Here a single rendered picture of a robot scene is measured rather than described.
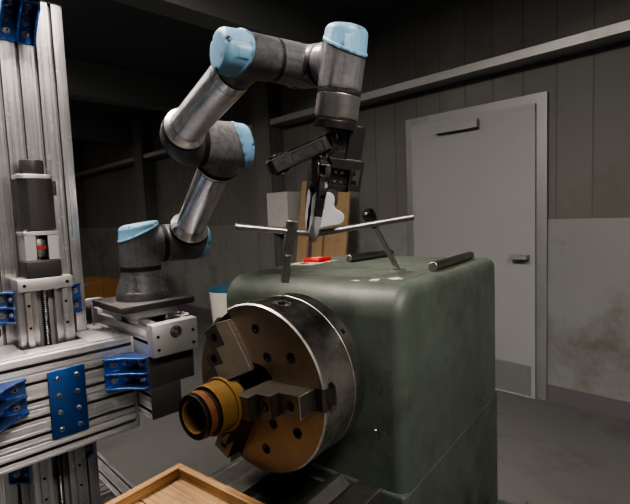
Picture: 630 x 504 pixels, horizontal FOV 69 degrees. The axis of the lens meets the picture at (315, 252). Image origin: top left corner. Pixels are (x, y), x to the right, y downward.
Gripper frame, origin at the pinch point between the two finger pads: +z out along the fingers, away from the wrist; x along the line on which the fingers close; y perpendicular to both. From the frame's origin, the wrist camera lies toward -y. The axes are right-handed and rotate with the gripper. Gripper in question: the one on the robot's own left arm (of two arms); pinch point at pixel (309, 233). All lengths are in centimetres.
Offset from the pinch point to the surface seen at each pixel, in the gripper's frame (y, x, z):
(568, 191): 223, 181, -12
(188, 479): -18, 0, 50
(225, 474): -10, 5, 53
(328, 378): 3.0, -12.7, 21.9
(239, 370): -10.6, -3.9, 25.0
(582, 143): 223, 179, -44
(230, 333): -12.3, 1.1, 20.1
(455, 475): 42, 1, 54
